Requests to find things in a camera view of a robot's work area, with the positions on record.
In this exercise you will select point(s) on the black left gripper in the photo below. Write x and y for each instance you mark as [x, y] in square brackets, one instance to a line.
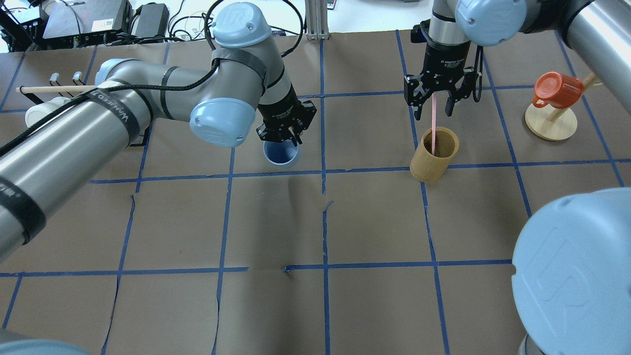
[282, 111]

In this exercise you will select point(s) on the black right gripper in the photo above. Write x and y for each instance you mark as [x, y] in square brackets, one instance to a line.
[446, 60]

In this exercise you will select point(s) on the pink chopstick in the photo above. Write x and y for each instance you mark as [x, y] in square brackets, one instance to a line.
[434, 124]

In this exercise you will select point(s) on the light blue plastic cup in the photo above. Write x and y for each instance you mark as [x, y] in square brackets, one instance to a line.
[282, 155]

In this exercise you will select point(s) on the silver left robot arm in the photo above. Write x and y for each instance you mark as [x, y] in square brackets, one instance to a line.
[42, 168]

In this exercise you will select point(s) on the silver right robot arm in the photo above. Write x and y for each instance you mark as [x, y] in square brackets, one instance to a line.
[518, 227]

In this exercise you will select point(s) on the bamboo cylinder holder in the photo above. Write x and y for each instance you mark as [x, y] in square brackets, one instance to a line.
[428, 168]

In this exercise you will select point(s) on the wooden mug tree stand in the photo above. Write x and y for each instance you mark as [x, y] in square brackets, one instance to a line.
[554, 124]

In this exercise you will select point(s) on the orange mug on stand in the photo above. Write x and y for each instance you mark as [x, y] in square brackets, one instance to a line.
[557, 90]

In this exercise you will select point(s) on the wooden dowel on rack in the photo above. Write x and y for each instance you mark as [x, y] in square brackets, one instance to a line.
[54, 89]

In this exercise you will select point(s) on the aluminium frame post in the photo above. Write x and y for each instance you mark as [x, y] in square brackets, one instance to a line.
[317, 20]

